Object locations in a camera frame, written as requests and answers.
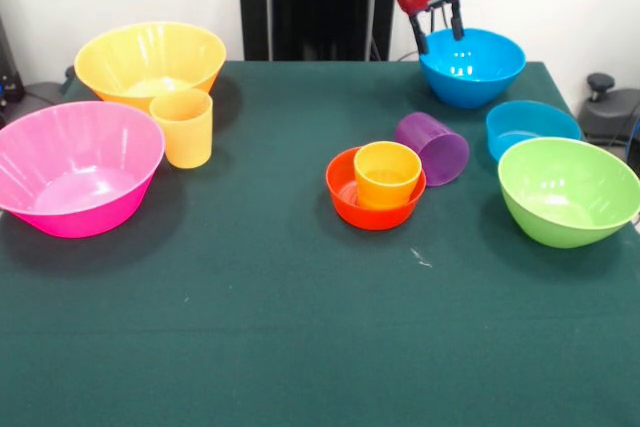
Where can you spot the purple cup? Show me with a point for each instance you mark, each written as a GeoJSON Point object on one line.
{"type": "Point", "coordinates": [440, 152]}

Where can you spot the orange cup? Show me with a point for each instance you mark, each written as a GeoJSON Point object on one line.
{"type": "Point", "coordinates": [387, 182]}

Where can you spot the small red-orange bowl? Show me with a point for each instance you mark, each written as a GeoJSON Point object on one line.
{"type": "Point", "coordinates": [375, 219]}

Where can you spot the large yellow-orange bowl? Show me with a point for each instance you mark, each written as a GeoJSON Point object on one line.
{"type": "Point", "coordinates": [150, 57]}

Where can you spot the pink bowl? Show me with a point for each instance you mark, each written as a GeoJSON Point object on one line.
{"type": "Point", "coordinates": [75, 172]}

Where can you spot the deep blue bowl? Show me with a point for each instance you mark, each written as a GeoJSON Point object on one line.
{"type": "Point", "coordinates": [472, 89]}

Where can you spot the dark green table cloth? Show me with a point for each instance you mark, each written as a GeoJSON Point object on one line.
{"type": "Point", "coordinates": [300, 322]}

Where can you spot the lime green bowl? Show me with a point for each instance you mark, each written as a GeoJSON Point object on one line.
{"type": "Point", "coordinates": [565, 217]}

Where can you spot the black electronics box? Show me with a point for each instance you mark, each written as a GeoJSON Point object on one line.
{"type": "Point", "coordinates": [10, 72]}

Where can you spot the dark grey round base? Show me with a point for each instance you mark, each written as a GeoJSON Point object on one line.
{"type": "Point", "coordinates": [610, 112]}
{"type": "Point", "coordinates": [42, 89]}

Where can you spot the shallow blue bowl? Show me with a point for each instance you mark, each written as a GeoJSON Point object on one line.
{"type": "Point", "coordinates": [530, 119]}

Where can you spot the yellow cup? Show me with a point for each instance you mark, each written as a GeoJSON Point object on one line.
{"type": "Point", "coordinates": [182, 137]}

